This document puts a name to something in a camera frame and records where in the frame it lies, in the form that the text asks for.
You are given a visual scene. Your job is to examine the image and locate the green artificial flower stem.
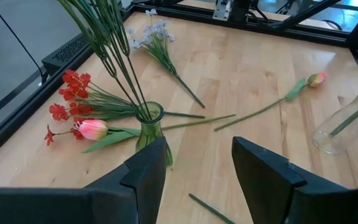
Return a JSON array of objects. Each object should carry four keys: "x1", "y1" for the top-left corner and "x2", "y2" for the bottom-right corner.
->
[{"x1": 188, "y1": 193, "x2": 237, "y2": 224}]

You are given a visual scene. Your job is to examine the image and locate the thin black floor cable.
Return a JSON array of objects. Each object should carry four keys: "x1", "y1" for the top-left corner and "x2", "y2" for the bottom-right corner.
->
[{"x1": 0, "y1": 0, "x2": 45, "y2": 76}]

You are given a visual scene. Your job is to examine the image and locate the red artificial flower bunch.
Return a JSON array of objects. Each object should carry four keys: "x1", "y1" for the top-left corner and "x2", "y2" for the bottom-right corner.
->
[{"x1": 44, "y1": 68, "x2": 206, "y2": 147}]

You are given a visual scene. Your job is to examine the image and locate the green glass vase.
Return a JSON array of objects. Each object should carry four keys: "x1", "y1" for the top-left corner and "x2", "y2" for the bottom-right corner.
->
[{"x1": 134, "y1": 101, "x2": 173, "y2": 166}]

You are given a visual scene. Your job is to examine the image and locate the white artificial flower bunch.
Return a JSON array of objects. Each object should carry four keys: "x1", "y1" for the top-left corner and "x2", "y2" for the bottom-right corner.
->
[{"x1": 126, "y1": 8, "x2": 206, "y2": 109}]

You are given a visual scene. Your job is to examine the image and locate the clear glass vase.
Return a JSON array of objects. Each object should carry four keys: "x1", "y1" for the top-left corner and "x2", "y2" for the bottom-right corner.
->
[{"x1": 311, "y1": 77, "x2": 358, "y2": 156}]

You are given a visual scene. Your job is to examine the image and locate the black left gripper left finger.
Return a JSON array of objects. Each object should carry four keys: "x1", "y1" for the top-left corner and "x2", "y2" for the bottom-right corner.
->
[{"x1": 82, "y1": 136, "x2": 168, "y2": 224}]

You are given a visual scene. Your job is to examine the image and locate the pink artificial flower bunch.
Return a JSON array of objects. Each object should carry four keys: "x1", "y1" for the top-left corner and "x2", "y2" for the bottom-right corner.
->
[{"x1": 57, "y1": 0, "x2": 154, "y2": 121}]

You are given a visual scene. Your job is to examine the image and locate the large pink artificial tulip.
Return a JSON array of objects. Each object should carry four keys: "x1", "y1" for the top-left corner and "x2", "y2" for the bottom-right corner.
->
[{"x1": 73, "y1": 113, "x2": 237, "y2": 154}]

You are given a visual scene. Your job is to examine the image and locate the black table frame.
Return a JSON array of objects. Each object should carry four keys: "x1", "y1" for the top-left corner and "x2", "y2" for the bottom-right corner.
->
[{"x1": 0, "y1": 0, "x2": 358, "y2": 167}]

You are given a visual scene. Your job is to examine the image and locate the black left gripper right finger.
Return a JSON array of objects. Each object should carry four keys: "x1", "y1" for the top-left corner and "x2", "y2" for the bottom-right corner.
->
[{"x1": 231, "y1": 136, "x2": 350, "y2": 224}]

